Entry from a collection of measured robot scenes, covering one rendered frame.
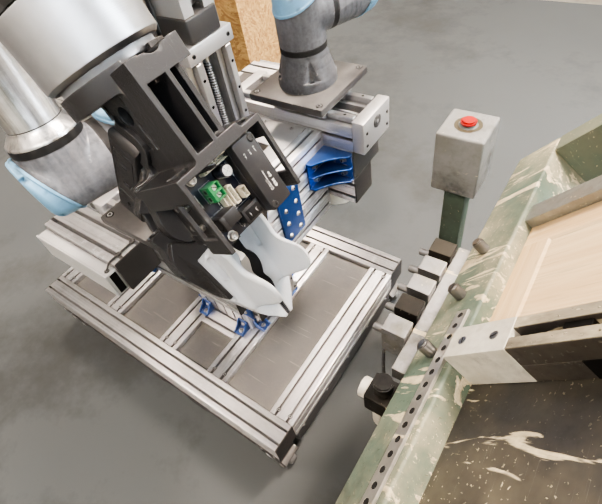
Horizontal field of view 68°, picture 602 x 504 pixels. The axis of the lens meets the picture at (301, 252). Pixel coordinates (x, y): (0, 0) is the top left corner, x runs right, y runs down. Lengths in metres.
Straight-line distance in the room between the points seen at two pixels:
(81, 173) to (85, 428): 1.40
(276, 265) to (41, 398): 1.92
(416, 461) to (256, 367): 0.96
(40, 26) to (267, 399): 1.39
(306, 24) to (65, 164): 0.61
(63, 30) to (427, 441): 0.67
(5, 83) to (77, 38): 0.49
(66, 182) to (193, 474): 1.24
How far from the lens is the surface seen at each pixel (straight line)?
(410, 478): 0.74
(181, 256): 0.31
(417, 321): 1.03
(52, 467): 2.04
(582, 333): 0.62
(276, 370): 1.59
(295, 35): 1.12
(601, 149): 1.18
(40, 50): 0.27
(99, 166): 0.79
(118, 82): 0.26
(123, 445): 1.92
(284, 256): 0.33
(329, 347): 1.58
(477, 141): 1.16
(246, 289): 0.33
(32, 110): 0.76
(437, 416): 0.76
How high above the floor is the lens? 1.61
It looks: 49 degrees down
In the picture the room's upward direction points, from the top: 13 degrees counter-clockwise
